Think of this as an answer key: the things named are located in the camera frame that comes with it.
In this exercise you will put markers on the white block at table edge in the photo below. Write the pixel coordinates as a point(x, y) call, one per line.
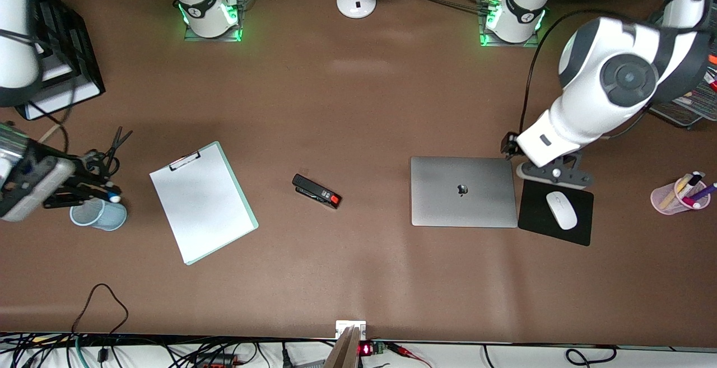
point(350, 326)

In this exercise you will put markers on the black capped white marker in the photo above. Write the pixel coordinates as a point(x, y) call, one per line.
point(692, 180)

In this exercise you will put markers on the metal clipboard clip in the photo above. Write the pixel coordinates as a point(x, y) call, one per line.
point(184, 161)

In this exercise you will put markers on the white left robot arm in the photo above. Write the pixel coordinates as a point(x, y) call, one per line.
point(594, 105)

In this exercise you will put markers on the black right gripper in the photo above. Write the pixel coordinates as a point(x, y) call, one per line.
point(80, 177)

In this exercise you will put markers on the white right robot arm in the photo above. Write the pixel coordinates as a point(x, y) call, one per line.
point(17, 32)

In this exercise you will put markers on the black mouse pad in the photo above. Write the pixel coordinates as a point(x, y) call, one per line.
point(532, 217)

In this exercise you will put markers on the pink mesh pen cup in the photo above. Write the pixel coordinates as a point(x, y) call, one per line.
point(669, 203)

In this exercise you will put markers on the white computer mouse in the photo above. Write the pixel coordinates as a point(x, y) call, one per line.
point(561, 210)

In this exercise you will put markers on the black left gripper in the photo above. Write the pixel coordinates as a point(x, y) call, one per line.
point(509, 145)

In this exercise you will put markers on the blue marker white cap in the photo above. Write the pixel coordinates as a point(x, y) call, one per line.
point(114, 196)

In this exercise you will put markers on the silver laptop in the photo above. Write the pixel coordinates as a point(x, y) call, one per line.
point(464, 191)

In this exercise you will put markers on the light blue mesh cup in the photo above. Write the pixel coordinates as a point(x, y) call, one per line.
point(103, 217)

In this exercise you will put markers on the red LED display board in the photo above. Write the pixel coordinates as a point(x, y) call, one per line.
point(369, 349)

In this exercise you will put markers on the orange black connector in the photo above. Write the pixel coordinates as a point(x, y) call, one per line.
point(215, 360)

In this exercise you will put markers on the grey camera mount beam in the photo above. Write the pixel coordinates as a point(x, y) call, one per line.
point(344, 351)

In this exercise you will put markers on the white paper sheet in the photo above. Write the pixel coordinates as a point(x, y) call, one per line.
point(201, 205)

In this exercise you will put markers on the black file tray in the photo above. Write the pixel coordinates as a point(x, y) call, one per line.
point(78, 54)

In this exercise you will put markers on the purple marker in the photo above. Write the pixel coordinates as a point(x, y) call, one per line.
point(704, 193)

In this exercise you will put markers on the black stapler red end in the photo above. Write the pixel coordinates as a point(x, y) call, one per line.
point(315, 190)

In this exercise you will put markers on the yellow highlighter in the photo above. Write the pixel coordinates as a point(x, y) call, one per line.
point(672, 195)

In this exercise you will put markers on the mint green clipboard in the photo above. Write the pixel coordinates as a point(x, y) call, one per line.
point(246, 211)

